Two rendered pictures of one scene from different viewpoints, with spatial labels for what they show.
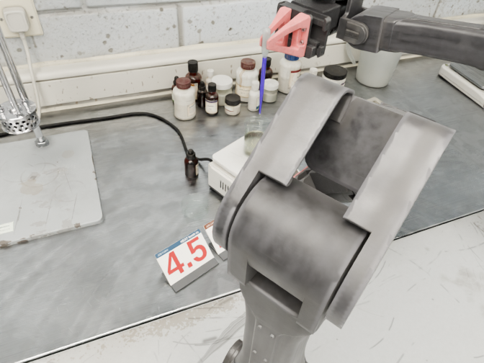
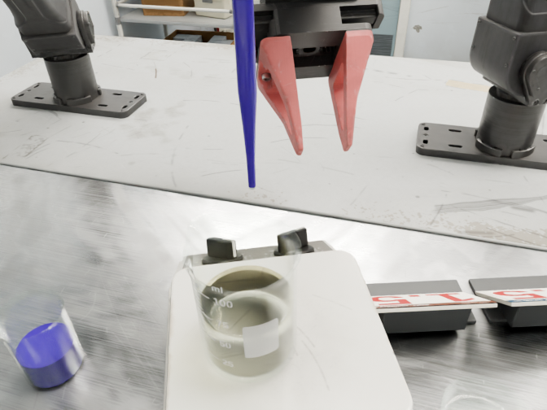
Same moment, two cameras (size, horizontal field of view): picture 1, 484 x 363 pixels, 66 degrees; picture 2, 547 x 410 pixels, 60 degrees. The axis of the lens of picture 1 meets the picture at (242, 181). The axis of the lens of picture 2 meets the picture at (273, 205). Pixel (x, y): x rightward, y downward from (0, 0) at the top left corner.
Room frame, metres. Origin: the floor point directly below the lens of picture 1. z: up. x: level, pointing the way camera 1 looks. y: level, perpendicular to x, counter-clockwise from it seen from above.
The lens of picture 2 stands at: (0.68, 0.10, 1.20)
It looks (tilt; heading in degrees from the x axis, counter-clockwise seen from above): 37 degrees down; 223
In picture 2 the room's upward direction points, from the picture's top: 2 degrees counter-clockwise
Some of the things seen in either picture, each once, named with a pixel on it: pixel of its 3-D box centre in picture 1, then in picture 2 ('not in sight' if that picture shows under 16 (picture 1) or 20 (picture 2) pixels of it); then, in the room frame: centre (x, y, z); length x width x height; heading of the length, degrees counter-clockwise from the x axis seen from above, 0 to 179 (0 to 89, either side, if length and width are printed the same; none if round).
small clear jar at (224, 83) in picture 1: (221, 91); not in sight; (0.90, 0.08, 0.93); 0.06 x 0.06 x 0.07
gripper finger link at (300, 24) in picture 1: (280, 34); not in sight; (0.60, -0.04, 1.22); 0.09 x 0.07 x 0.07; 138
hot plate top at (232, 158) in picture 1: (252, 158); (276, 334); (0.56, -0.02, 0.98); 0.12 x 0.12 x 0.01; 50
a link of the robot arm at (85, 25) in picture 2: not in sight; (61, 34); (0.39, -0.57, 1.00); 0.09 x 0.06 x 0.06; 144
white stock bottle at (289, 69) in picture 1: (289, 70); not in sight; (0.99, -0.11, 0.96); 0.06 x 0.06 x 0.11
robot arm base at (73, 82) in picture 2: not in sight; (72, 77); (0.38, -0.58, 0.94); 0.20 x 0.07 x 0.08; 115
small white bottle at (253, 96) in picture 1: (254, 96); not in sight; (0.87, -0.01, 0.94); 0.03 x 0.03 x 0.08
